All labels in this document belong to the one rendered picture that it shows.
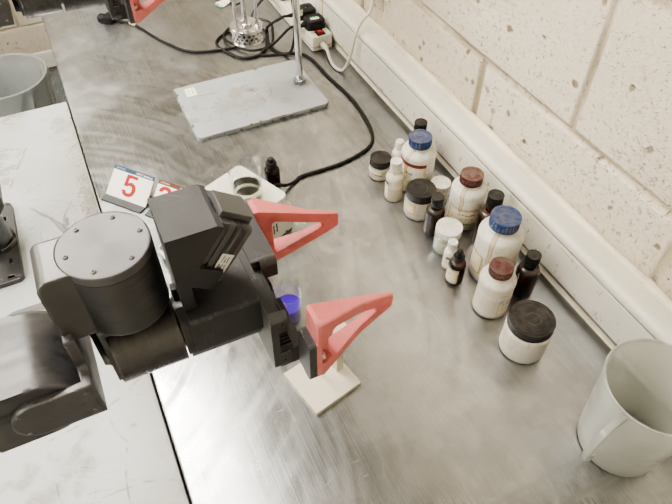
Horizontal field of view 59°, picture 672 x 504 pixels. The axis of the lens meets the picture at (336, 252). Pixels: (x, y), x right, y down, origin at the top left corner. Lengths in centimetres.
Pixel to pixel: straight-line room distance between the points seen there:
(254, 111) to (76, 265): 98
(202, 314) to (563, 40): 69
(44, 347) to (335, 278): 62
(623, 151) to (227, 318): 64
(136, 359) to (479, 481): 53
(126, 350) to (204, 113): 96
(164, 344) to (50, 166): 92
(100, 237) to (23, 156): 98
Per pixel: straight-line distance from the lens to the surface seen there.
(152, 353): 44
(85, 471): 89
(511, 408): 90
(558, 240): 100
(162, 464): 86
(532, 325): 90
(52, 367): 44
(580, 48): 93
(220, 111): 135
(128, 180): 118
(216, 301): 42
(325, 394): 87
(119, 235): 39
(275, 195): 101
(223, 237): 39
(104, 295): 38
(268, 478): 83
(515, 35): 103
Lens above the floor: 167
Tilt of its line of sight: 48 degrees down
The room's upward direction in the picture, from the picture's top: straight up
